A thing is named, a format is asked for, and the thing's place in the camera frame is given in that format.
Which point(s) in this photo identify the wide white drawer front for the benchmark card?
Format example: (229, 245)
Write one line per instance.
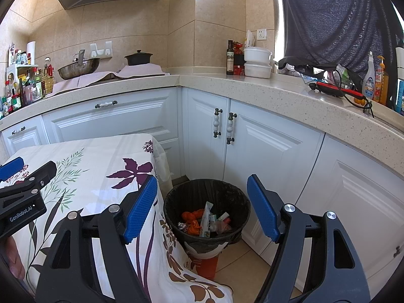
(126, 113)

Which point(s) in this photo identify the dark oil bottle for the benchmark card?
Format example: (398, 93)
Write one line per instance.
(230, 60)

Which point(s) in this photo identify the green white packet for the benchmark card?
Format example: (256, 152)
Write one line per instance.
(344, 74)

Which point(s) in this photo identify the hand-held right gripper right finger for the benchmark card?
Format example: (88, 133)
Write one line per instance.
(263, 208)

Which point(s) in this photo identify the orange pump bottle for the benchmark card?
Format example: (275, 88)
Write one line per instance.
(382, 85)

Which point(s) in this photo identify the black lidded pot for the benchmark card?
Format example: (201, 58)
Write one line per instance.
(138, 59)

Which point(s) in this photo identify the floral tablecloth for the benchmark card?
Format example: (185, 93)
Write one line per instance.
(104, 151)

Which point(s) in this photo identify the group of condiment bottles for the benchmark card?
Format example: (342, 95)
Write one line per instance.
(31, 88)

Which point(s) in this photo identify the clear plastic bag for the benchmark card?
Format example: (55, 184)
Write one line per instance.
(219, 227)

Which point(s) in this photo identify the crumpled pale cloth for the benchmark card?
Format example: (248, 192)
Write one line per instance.
(292, 69)

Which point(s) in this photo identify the white tube green lettering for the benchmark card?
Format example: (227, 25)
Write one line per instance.
(206, 219)

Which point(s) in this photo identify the white spice shelf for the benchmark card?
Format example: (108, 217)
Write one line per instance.
(15, 68)

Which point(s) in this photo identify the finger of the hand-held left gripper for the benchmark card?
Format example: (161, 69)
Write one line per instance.
(45, 172)
(11, 167)

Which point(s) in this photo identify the paper towel roll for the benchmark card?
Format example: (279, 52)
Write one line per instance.
(30, 52)

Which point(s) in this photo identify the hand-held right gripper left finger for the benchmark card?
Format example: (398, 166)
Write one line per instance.
(142, 208)

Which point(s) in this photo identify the dark curtain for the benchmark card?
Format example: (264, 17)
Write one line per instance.
(331, 15)

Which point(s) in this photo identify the pale pink stove cloth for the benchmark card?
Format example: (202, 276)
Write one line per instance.
(94, 80)

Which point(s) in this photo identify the red black handheld appliance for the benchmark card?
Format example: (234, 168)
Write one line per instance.
(328, 87)

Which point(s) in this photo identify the narrow white cabinet door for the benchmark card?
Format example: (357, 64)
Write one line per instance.
(202, 132)

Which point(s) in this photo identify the white paper packet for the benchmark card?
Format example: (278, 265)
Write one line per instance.
(249, 39)

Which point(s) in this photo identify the red packet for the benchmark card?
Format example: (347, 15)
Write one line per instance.
(239, 68)

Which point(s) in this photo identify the white wall socket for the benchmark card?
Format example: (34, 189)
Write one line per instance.
(262, 33)

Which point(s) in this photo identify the large orange plastic bag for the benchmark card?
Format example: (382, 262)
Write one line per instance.
(193, 215)

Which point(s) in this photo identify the person's left hand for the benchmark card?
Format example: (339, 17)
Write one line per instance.
(15, 258)

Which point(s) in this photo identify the white lidded container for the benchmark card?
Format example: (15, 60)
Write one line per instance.
(257, 55)
(257, 71)

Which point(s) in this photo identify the trash bin with black liner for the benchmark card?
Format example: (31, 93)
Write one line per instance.
(233, 202)

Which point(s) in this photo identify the small white cabinet door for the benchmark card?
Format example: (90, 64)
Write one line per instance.
(28, 135)

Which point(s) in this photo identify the steel wok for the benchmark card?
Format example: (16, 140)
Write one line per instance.
(79, 69)

